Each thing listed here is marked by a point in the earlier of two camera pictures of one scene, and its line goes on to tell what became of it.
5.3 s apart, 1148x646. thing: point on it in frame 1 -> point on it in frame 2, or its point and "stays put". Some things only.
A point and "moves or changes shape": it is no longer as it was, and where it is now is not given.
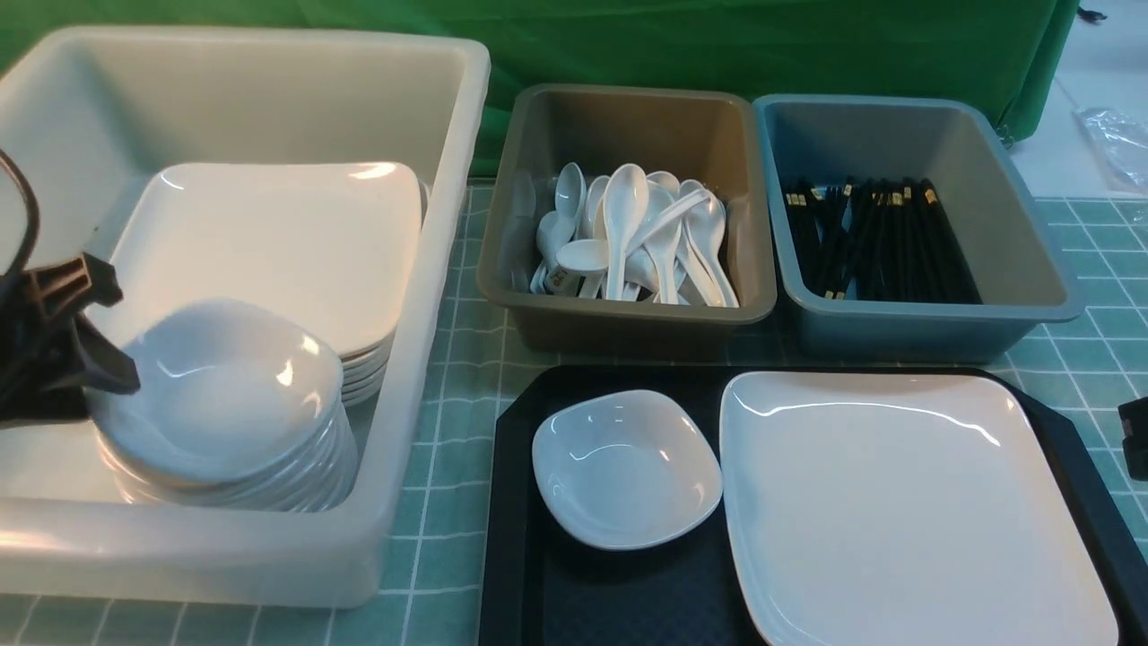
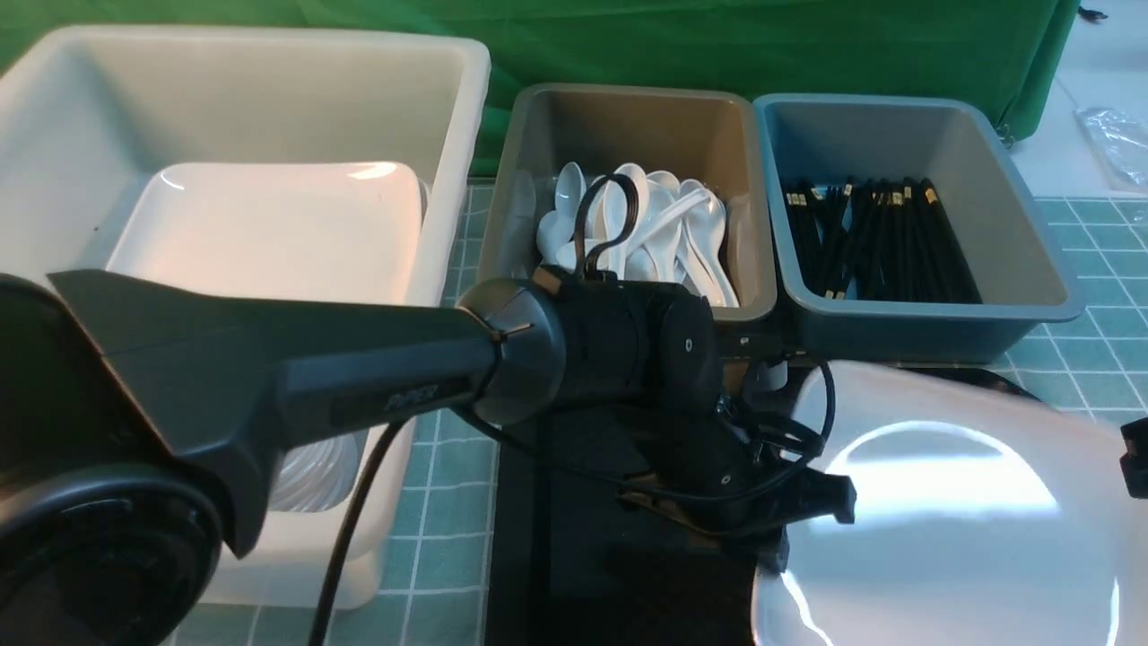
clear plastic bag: (1121, 146) stays put
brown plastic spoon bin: (708, 136) stays put
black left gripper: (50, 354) -> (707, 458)
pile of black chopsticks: (880, 240) stays put
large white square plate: (902, 509) moves or changes shape
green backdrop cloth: (1007, 53) stays put
